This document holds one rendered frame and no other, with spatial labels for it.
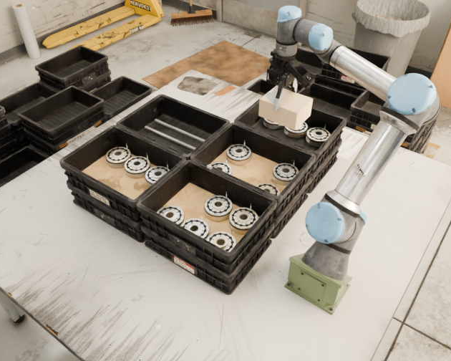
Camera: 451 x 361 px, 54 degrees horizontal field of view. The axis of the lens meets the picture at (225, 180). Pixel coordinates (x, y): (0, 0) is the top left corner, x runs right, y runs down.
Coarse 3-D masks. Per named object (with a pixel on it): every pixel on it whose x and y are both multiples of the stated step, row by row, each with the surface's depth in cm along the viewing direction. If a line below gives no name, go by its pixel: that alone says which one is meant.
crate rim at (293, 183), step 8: (224, 128) 183; (248, 128) 183; (216, 136) 179; (264, 136) 179; (208, 144) 175; (288, 144) 175; (200, 152) 171; (304, 152) 171; (312, 160) 167; (216, 168) 164; (304, 168) 164; (232, 176) 161; (296, 176) 160; (248, 184) 157; (288, 184) 157; (264, 192) 154; (288, 192) 157; (280, 200) 153
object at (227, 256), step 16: (192, 160) 167; (224, 176) 160; (256, 192) 155; (144, 208) 148; (272, 208) 149; (176, 224) 143; (256, 224) 143; (192, 240) 141; (240, 240) 138; (224, 256) 135
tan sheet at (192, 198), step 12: (180, 192) 169; (192, 192) 169; (204, 192) 169; (168, 204) 164; (192, 204) 164; (204, 204) 164; (192, 216) 159; (204, 216) 159; (216, 228) 155; (228, 228) 155
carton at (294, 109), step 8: (264, 96) 165; (288, 96) 165; (296, 96) 165; (304, 96) 165; (264, 104) 164; (272, 104) 161; (280, 104) 161; (288, 104) 161; (296, 104) 161; (304, 104) 161; (264, 112) 166; (272, 112) 164; (280, 112) 161; (288, 112) 159; (296, 112) 157; (304, 112) 163; (272, 120) 166; (280, 120) 163; (288, 120) 161; (296, 120) 159; (304, 120) 166; (296, 128) 162
